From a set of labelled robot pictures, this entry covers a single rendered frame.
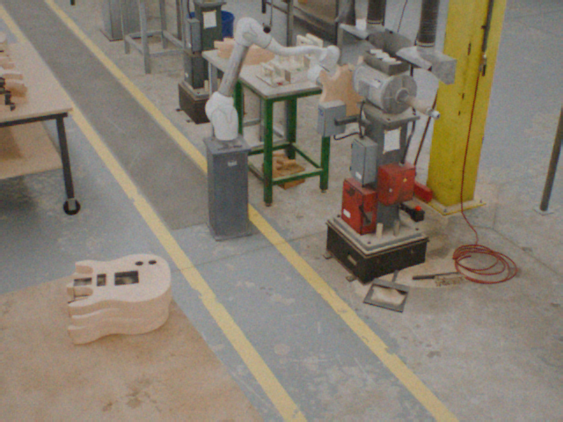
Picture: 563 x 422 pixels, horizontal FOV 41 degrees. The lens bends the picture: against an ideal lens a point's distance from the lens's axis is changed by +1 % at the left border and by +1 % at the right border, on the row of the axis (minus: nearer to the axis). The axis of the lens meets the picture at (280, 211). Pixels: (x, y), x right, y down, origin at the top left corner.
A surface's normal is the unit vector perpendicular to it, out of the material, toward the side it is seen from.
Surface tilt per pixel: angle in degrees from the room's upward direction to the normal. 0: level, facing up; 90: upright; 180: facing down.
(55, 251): 0
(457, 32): 90
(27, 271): 0
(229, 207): 90
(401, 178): 90
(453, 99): 90
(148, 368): 0
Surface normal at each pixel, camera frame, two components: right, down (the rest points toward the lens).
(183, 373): 0.01, -0.87
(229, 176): 0.33, 0.48
